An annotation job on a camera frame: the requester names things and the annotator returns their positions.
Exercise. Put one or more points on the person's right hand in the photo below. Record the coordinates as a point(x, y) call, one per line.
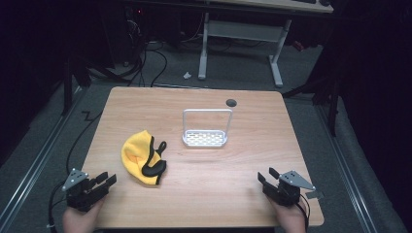
point(291, 218)

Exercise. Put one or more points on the metal floor rail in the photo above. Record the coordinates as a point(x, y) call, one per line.
point(32, 171)
point(350, 174)

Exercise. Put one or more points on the dark round table grommet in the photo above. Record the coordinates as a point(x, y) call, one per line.
point(231, 103)

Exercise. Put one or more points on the yellow cloth with black trim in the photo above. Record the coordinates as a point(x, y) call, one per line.
point(139, 155)

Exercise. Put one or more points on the black keyboard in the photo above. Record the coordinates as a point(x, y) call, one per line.
point(304, 1)

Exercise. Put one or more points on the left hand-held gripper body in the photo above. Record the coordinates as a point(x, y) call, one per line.
point(81, 195)

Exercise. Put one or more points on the person's left hand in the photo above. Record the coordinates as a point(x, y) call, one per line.
point(79, 220)

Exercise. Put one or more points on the black metal stand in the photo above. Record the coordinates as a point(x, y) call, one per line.
point(67, 87)
point(332, 106)

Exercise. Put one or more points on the dark computer tower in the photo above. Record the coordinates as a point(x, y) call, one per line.
point(128, 29)

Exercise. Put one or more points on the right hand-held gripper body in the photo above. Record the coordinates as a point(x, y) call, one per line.
point(286, 194)

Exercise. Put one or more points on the white paper scrap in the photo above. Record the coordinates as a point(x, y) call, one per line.
point(187, 75)

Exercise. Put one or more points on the desk with white metal legs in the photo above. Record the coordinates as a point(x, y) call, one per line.
point(243, 30)

